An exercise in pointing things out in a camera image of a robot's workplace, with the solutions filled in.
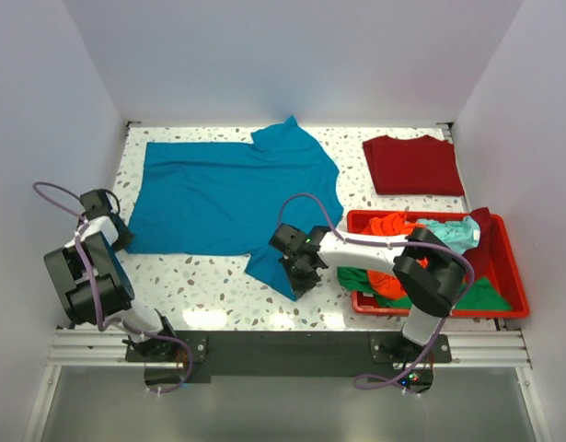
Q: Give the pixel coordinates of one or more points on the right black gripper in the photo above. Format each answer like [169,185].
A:
[300,287]

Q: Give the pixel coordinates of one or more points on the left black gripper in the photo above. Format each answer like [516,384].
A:
[124,241]

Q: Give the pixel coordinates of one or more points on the blue t shirt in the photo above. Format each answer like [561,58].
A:
[226,198]

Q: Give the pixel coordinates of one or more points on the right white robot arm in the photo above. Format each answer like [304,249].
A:
[431,274]

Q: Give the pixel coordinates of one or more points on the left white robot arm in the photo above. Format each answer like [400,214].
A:
[89,279]

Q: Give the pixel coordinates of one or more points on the orange t shirt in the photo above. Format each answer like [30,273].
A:
[394,224]

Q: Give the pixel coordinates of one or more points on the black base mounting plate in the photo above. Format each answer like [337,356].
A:
[306,354]

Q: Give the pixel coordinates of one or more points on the light teal t shirt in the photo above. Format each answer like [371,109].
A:
[459,235]

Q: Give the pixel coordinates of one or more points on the folded dark red t shirt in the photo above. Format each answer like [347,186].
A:
[418,166]

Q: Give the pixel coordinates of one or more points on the green t shirt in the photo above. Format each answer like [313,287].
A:
[481,296]

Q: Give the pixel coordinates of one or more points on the dark red crumpled shirt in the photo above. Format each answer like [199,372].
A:
[479,257]

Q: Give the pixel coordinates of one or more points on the red plastic bin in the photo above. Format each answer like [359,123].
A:
[500,269]

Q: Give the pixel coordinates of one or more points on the aluminium frame rail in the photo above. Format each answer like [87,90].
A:
[85,347]

